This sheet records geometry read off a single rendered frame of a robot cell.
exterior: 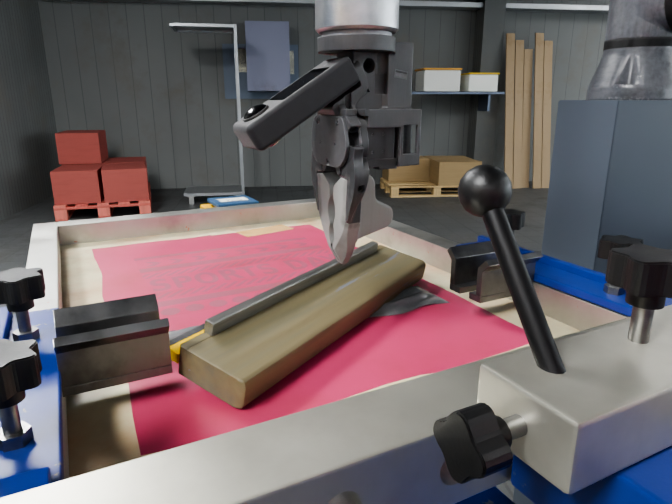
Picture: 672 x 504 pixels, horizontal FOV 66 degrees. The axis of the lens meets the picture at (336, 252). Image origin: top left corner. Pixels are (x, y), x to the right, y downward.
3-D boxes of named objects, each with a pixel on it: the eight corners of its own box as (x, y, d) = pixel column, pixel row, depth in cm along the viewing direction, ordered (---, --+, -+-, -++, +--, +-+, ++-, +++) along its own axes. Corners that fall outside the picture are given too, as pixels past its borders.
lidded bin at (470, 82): (487, 92, 726) (489, 74, 720) (498, 91, 693) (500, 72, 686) (458, 92, 721) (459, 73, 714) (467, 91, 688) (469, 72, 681)
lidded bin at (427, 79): (450, 92, 723) (451, 69, 715) (461, 91, 682) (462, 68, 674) (413, 92, 717) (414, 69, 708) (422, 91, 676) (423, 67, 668)
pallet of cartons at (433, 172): (460, 185, 759) (463, 155, 747) (484, 196, 679) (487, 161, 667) (377, 187, 744) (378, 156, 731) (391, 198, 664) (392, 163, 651)
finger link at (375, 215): (398, 264, 52) (401, 172, 50) (346, 273, 50) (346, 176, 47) (381, 256, 55) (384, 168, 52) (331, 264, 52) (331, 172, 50)
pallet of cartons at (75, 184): (77, 196, 676) (68, 129, 653) (172, 194, 691) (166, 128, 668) (27, 222, 533) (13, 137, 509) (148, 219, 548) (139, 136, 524)
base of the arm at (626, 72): (641, 100, 101) (650, 45, 99) (704, 100, 87) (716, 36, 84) (569, 100, 99) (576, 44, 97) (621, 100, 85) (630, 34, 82)
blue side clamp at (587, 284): (452, 284, 76) (455, 238, 74) (478, 279, 79) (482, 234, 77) (652, 377, 51) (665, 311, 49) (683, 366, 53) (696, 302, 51)
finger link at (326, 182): (381, 256, 55) (384, 168, 52) (331, 264, 52) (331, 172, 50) (366, 249, 58) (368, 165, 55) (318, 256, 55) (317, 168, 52)
